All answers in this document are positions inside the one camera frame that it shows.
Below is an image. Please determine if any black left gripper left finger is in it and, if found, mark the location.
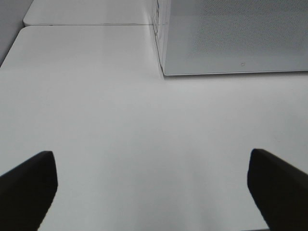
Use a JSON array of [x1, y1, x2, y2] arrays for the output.
[[0, 151, 58, 231]]

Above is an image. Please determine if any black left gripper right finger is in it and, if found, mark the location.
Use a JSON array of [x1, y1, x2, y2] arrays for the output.
[[247, 149, 308, 231]]

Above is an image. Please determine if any white microwave door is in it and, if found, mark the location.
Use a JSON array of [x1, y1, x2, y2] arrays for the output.
[[166, 0, 308, 76]]

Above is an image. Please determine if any white microwave oven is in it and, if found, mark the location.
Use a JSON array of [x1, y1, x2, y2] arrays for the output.
[[151, 0, 171, 75]]

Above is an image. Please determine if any white partition panel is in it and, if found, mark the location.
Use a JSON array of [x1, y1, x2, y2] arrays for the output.
[[0, 0, 33, 65]]

